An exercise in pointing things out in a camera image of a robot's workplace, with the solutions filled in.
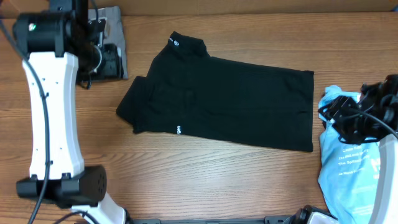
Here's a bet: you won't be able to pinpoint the black t-shirt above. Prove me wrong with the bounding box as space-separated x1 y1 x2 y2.
116 32 314 152

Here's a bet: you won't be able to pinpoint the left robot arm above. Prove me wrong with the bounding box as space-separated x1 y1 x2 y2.
6 0 130 223

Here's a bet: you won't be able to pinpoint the light blue t-shirt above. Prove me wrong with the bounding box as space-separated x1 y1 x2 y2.
317 84 382 224

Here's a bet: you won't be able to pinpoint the folded grey shorts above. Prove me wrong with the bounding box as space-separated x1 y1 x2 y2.
85 6 128 81

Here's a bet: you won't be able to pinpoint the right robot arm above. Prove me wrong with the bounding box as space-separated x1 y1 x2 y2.
285 74 397 224

